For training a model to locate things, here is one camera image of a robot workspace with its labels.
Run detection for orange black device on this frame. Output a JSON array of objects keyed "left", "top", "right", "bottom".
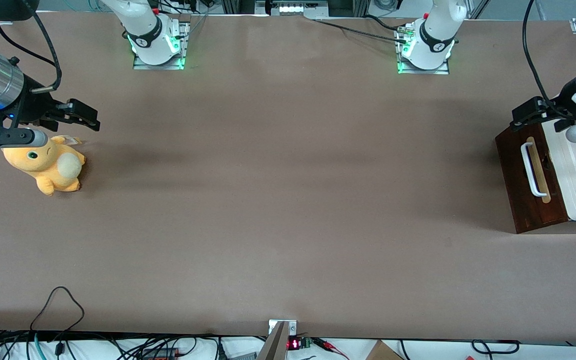
[{"left": 140, "top": 347, "right": 181, "bottom": 360}]

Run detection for red clip leads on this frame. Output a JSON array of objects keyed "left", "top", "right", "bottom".
[{"left": 312, "top": 338, "right": 350, "bottom": 360}]

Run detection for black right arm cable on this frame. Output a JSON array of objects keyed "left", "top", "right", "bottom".
[{"left": 0, "top": 10, "right": 64, "bottom": 94}]

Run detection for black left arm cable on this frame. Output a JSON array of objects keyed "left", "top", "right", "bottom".
[{"left": 521, "top": 0, "right": 576, "bottom": 121}]

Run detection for small metal bracket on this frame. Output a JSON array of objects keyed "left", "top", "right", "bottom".
[{"left": 268, "top": 319, "right": 298, "bottom": 336}]

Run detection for thick black cable loop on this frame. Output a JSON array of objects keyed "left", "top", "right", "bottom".
[{"left": 471, "top": 339, "right": 521, "bottom": 355}]

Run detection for aluminium camera pole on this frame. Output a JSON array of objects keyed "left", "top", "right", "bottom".
[{"left": 255, "top": 321, "right": 290, "bottom": 360}]

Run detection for thin black cable loop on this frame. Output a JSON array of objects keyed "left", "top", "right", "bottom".
[{"left": 30, "top": 286, "right": 85, "bottom": 335}]

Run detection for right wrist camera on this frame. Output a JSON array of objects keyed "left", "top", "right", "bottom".
[{"left": 0, "top": 128, "right": 49, "bottom": 149}]

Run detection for yellow plush toy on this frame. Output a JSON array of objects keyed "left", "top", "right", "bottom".
[{"left": 1, "top": 135, "right": 87, "bottom": 196}]

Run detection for white drawer handle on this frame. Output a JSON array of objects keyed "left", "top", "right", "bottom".
[{"left": 520, "top": 142, "right": 545, "bottom": 197}]

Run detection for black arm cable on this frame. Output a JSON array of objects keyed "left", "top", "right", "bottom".
[
  {"left": 0, "top": 10, "right": 64, "bottom": 94},
  {"left": 521, "top": 0, "right": 576, "bottom": 121}
]

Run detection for dark wood drawer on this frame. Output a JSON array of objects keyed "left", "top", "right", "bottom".
[{"left": 495, "top": 122, "right": 570, "bottom": 234}]

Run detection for black cable on table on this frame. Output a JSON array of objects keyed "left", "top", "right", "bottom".
[{"left": 304, "top": 15, "right": 411, "bottom": 45}]

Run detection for brown cardboard piece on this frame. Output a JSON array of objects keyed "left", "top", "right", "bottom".
[{"left": 365, "top": 340, "right": 405, "bottom": 360}]

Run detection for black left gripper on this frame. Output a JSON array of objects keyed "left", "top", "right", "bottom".
[{"left": 510, "top": 95, "right": 576, "bottom": 132}]

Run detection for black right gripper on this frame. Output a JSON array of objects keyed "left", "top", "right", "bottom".
[{"left": 0, "top": 75, "right": 101, "bottom": 132}]

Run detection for white power strip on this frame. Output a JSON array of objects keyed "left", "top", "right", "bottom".
[{"left": 271, "top": 0, "right": 330, "bottom": 16}]

